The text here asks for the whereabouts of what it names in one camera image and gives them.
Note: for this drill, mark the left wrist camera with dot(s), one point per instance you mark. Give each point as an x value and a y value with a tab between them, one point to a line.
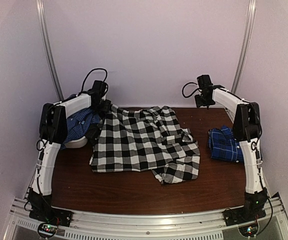
100	86

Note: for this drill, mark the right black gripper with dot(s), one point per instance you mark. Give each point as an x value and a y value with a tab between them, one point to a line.
200	103

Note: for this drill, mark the right aluminium frame post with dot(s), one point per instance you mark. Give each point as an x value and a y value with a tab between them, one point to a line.
249	24

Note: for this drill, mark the circuit board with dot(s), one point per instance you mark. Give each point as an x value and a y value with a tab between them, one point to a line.
47	230
248	231

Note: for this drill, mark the left aluminium frame post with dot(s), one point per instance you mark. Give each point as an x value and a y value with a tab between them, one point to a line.
48	50

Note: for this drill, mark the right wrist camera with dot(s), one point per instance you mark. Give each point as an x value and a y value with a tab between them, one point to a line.
204	81

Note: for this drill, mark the right circuit board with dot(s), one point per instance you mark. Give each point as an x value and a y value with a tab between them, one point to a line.
248	231

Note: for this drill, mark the black pinstripe shirt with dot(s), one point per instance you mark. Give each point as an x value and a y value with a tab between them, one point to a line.
93	132

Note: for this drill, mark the folded blue plaid shirt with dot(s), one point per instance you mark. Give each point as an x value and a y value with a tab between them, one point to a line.
223	146

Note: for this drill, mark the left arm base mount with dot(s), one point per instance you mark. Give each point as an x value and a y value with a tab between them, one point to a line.
53	216

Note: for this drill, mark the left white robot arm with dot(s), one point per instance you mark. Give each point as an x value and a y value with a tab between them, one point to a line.
52	134

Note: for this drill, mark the front aluminium rail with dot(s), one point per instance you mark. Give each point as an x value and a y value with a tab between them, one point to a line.
207	225

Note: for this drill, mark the left circuit board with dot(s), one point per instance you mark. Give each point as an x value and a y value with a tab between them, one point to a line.
47	230

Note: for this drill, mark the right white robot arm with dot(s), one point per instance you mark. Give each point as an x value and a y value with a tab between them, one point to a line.
239	143

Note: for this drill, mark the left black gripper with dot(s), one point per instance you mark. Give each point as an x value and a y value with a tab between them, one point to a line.
106	108

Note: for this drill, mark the aluminium frame post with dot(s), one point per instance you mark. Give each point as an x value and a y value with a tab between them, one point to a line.
249	24
48	50

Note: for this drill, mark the crumpled blue dotted shirt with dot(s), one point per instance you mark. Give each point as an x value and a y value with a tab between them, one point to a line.
78	116

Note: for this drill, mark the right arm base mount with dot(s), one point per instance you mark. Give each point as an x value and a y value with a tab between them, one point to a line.
239	216

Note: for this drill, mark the white tray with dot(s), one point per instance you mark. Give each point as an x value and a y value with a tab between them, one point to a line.
76	144

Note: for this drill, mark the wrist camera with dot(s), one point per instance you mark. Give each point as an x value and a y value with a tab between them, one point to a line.
204	81
100	86

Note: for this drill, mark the black white checkered shirt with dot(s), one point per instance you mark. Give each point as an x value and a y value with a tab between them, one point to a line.
146	139

